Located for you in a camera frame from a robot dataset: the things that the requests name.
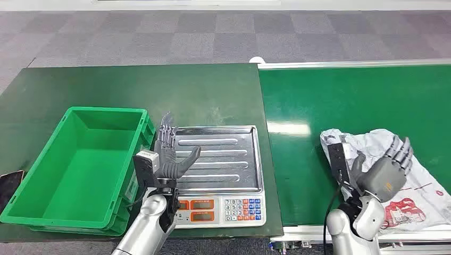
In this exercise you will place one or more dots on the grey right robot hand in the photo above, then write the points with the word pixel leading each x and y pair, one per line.
pixel 382 177

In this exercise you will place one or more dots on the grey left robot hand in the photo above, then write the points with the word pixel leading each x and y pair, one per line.
pixel 165 165

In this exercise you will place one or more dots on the white printed plastic package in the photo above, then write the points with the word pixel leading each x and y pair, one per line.
pixel 426 197

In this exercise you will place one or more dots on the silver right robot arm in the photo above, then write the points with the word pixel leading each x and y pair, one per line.
pixel 366 221

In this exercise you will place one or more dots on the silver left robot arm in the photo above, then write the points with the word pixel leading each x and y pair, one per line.
pixel 148 225

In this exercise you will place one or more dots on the green conveyor belt machine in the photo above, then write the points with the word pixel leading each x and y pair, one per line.
pixel 352 102

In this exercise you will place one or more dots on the electronic scale with steel tray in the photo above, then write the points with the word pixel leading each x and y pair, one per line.
pixel 218 165

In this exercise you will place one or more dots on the green plastic crate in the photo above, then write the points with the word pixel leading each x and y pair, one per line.
pixel 81 165

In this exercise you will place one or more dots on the white round knob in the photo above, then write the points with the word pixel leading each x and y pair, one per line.
pixel 257 60

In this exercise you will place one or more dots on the dark flat phone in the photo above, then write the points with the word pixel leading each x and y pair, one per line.
pixel 10 186

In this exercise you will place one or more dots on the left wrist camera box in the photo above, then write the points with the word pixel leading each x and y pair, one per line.
pixel 144 169

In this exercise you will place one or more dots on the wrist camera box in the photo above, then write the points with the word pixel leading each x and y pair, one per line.
pixel 144 169
pixel 338 162

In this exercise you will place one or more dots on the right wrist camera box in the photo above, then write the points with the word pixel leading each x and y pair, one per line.
pixel 338 162

